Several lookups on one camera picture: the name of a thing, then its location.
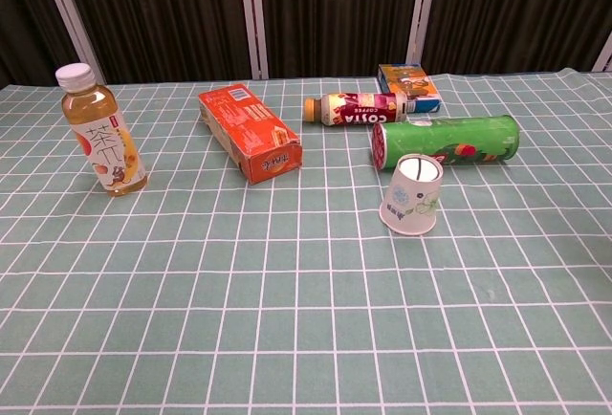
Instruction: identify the white partition frame post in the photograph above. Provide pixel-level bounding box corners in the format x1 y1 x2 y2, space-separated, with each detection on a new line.
591 27 612 73
237 0 270 80
36 0 107 85
405 0 441 66

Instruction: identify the dark pleated curtain panel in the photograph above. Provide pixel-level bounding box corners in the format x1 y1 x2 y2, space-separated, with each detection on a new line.
56 0 254 84
423 0 612 75
0 0 90 87
257 0 425 79

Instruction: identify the white paper cup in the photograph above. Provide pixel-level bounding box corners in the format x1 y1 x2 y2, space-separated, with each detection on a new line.
379 152 444 237

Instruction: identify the green chips can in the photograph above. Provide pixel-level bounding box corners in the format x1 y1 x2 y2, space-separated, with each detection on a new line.
371 115 521 171

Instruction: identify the yellow tea bottle white cap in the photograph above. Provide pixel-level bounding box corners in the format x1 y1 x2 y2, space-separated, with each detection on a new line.
55 62 148 198

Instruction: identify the green grid tablecloth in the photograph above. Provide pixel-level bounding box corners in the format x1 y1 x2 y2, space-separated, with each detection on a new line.
0 67 612 415

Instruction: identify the blue orange snack box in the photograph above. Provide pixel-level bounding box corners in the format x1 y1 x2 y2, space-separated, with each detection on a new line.
375 63 442 115

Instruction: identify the Costa coffee bottle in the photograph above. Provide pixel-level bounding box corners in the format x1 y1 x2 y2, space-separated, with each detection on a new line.
303 91 410 127

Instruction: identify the orange carton box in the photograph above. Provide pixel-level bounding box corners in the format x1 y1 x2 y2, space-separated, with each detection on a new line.
197 81 304 186

